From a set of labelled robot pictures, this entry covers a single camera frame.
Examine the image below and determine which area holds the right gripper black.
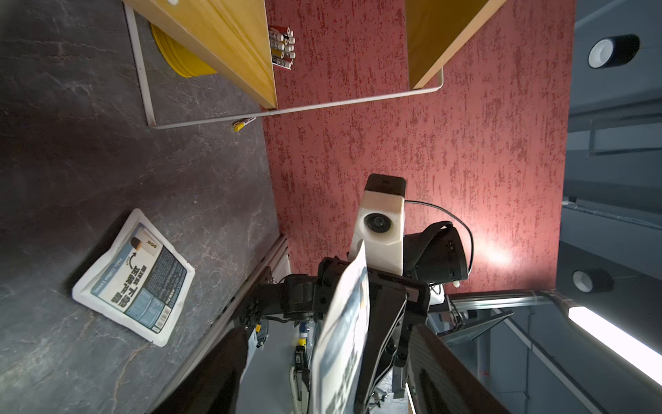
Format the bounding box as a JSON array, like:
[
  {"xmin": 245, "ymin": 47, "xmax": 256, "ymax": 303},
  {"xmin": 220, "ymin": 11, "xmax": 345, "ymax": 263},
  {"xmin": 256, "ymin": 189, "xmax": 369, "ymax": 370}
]
[{"xmin": 240, "ymin": 257, "xmax": 430, "ymax": 413}]

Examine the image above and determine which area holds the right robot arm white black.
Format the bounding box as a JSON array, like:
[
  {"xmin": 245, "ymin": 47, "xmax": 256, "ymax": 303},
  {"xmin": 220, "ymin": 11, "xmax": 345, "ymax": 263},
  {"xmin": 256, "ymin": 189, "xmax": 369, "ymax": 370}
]
[{"xmin": 239, "ymin": 221, "xmax": 507, "ymax": 413}]

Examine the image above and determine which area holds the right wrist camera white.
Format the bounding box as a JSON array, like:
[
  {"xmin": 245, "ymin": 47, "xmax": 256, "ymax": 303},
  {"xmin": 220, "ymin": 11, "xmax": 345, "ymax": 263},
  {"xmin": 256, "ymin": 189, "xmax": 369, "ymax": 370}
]
[{"xmin": 348, "ymin": 174, "xmax": 406, "ymax": 276}]

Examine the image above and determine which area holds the yellow handled marker pen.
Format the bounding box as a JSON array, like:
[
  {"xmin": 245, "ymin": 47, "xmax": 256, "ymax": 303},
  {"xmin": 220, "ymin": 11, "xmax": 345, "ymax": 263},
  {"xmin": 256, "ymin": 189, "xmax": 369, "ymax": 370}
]
[{"xmin": 232, "ymin": 117, "xmax": 256, "ymax": 132}]

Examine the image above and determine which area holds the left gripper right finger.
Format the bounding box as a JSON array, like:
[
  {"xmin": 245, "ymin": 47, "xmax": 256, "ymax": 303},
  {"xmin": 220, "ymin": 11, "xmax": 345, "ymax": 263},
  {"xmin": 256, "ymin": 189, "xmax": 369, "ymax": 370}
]
[{"xmin": 407, "ymin": 324, "xmax": 509, "ymax": 413}]

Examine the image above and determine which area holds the wooden two-tier shelf white frame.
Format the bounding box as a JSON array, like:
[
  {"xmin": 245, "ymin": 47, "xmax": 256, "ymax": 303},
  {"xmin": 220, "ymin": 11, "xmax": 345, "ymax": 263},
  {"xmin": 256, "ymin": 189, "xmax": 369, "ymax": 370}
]
[{"xmin": 122, "ymin": 0, "xmax": 508, "ymax": 130}]

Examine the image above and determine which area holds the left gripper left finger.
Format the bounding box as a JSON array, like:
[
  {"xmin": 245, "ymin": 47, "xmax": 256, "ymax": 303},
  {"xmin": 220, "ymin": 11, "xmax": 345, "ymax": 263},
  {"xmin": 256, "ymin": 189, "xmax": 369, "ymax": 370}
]
[{"xmin": 154, "ymin": 328, "xmax": 248, "ymax": 413}]

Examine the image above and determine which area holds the grey-blue coffee bag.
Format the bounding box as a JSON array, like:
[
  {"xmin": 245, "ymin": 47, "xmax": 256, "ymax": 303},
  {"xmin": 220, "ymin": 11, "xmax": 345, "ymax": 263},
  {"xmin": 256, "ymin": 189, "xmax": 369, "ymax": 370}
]
[
  {"xmin": 72, "ymin": 209, "xmax": 196, "ymax": 348},
  {"xmin": 310, "ymin": 243, "xmax": 370, "ymax": 413}
]

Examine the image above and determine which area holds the yellow pen cup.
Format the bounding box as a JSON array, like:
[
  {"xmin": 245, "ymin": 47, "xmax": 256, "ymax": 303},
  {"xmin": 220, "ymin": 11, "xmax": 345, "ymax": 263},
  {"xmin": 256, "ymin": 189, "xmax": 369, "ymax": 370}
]
[{"xmin": 150, "ymin": 24, "xmax": 217, "ymax": 79}]

